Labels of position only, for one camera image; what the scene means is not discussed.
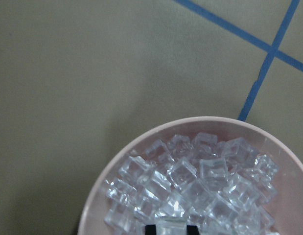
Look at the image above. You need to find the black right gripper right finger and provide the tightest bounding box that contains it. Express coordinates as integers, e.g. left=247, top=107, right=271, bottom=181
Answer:
left=186, top=225, right=200, bottom=235

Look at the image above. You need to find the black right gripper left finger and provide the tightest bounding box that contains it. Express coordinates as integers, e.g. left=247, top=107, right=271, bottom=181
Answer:
left=144, top=224, right=157, bottom=235

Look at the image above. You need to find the clear ice cube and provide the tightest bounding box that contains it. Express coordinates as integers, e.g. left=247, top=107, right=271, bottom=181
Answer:
left=155, top=216, right=187, bottom=235

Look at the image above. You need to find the pile of clear ice cubes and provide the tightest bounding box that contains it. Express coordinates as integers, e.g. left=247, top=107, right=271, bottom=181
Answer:
left=104, top=132, right=279, bottom=235

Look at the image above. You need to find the pink bowl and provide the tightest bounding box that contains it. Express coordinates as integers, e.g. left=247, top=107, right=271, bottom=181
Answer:
left=78, top=117, right=303, bottom=235

